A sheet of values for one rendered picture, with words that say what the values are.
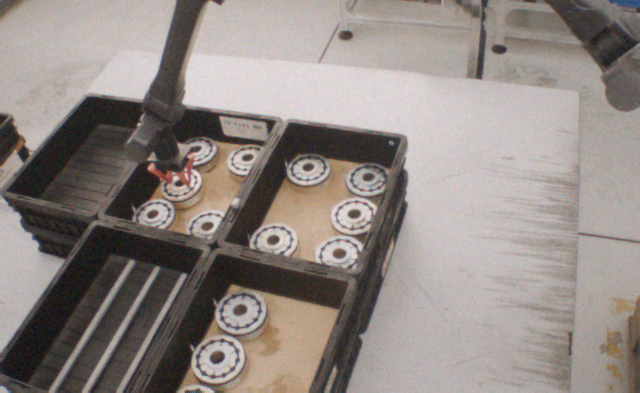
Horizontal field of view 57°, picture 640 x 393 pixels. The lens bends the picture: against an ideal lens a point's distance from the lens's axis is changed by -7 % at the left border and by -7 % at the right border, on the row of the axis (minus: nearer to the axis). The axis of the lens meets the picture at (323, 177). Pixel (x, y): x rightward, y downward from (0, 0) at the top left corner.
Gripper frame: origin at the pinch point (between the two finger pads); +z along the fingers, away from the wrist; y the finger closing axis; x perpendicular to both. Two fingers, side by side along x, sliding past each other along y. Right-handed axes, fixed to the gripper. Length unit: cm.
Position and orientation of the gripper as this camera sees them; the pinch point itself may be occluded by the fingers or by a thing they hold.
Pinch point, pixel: (179, 181)
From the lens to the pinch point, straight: 150.7
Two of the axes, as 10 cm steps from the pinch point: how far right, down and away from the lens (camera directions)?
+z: 1.5, 7.3, 6.6
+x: 3.2, -6.7, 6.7
